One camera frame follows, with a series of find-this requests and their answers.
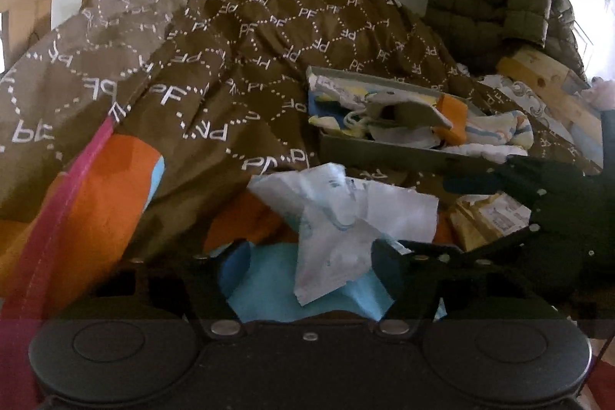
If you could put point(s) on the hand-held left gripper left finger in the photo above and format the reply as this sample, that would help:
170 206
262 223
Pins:
235 258

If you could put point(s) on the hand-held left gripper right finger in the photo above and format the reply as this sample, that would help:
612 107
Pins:
390 263

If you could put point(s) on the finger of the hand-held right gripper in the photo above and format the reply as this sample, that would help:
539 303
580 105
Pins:
509 244
499 177

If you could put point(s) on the white fluffy cloth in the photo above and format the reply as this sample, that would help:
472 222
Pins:
480 152

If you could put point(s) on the yellow snack packet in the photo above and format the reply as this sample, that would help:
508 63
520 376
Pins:
485 218

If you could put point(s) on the pastel striped towel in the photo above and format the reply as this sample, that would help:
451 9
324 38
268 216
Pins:
499 126

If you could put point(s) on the white bag blue print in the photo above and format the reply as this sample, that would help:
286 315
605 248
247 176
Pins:
336 222

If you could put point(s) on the mustard yellow cloth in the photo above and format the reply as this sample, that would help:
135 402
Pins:
451 112

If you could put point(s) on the grey mouse-print cloth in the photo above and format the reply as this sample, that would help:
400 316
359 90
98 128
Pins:
413 112

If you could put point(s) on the grey cartoon print tray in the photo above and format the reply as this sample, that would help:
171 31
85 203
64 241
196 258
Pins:
384 153

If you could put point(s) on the white swirl print cloth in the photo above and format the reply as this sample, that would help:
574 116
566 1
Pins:
514 90

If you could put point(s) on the pink cloth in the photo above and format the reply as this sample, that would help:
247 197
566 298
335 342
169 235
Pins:
604 93

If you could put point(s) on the brown patterned striped quilt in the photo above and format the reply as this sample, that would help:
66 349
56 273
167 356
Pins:
216 54

